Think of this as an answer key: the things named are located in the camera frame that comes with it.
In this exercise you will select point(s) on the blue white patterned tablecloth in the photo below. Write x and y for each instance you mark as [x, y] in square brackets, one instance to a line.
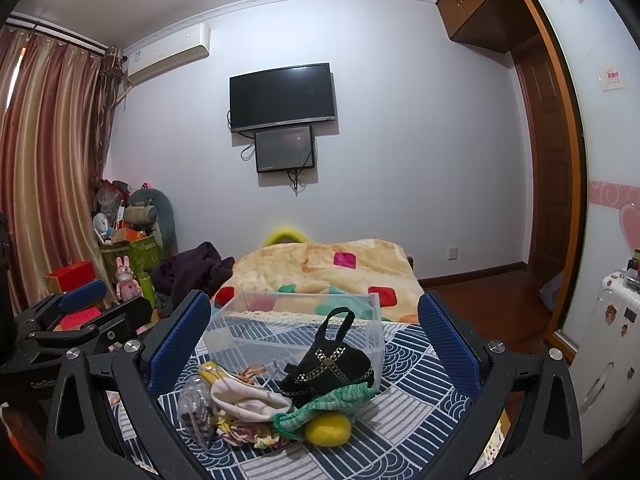
[394, 436]

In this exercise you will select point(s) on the wooden wall cabinet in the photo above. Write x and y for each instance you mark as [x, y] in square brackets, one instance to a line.
[496, 25]

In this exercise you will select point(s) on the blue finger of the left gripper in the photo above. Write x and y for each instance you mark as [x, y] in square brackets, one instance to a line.
[114, 326]
[56, 306]

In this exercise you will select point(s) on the yellow felt ball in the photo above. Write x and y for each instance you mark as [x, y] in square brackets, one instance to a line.
[328, 430]

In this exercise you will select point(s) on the wooden door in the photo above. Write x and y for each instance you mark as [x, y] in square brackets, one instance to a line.
[552, 175]

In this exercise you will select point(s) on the white suitcase with stickers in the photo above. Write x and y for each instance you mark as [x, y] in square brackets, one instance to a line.
[605, 371]

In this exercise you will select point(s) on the green knitted pouch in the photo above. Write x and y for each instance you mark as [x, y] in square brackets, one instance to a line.
[347, 400]

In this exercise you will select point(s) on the black handbag with chain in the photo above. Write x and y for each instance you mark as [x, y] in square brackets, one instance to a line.
[329, 364]

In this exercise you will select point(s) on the beige blanket with coloured squares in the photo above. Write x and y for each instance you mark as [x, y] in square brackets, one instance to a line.
[361, 267]

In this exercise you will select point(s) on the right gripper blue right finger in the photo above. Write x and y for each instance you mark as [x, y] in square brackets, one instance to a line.
[485, 378]

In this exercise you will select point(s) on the dark purple clothing pile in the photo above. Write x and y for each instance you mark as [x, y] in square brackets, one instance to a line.
[201, 268]

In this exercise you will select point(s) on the white wall air conditioner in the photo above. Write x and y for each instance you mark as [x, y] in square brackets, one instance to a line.
[186, 46]

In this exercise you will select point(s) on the wall mounted black television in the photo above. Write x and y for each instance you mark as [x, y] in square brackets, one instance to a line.
[281, 96]

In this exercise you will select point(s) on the green storage bin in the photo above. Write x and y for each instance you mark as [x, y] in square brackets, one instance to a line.
[144, 255]

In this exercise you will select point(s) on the red box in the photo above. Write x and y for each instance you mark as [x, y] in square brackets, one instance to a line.
[71, 277]

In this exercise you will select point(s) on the green bottle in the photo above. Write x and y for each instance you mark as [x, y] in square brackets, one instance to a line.
[147, 288]

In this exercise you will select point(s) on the grey green plush toy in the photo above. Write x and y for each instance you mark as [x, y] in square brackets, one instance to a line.
[151, 209]

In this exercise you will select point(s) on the pink bunny plush toy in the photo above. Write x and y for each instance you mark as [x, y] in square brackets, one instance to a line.
[127, 287]

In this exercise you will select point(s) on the clear bag with silver contents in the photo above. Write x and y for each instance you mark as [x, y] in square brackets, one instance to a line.
[197, 411]

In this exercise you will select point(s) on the cream white soft hat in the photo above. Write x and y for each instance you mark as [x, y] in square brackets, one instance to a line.
[248, 403]

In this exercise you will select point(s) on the yellow green chair back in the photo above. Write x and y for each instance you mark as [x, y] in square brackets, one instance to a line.
[285, 235]

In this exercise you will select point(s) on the small black wall monitor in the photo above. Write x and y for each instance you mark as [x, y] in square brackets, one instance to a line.
[284, 149]

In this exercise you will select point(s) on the floral fabric scrunchie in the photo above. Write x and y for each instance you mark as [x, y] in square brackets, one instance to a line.
[256, 434]

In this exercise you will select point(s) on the clear plastic storage box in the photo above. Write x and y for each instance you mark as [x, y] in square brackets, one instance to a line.
[274, 329]

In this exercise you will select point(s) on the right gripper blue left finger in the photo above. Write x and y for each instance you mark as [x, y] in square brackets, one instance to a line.
[144, 374]

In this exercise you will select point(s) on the striped brown curtain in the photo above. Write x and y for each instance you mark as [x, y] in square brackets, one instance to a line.
[57, 108]

